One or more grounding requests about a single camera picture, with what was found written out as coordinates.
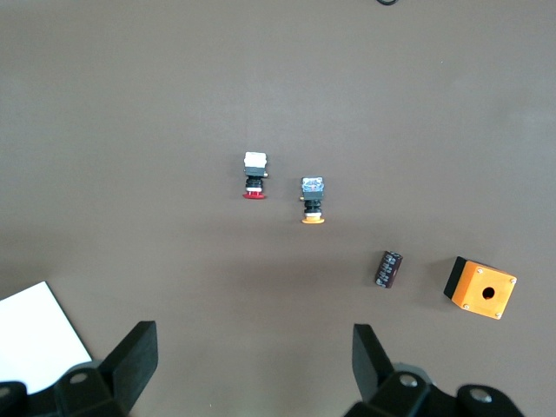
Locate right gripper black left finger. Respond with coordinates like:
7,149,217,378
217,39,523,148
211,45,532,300
53,320,159,417

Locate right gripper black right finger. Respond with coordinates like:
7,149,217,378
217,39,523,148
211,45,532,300
342,323,462,417

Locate red push button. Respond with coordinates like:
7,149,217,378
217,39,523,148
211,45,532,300
241,150,269,202

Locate white drawer cabinet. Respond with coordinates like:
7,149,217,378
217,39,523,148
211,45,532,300
0,281,94,395

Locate yellow push button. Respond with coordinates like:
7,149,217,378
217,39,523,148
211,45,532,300
299,175,328,226

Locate small black terminal block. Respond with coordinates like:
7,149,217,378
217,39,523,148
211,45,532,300
374,249,404,289

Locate orange black button enclosure box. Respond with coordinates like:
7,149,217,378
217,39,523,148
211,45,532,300
442,255,519,321

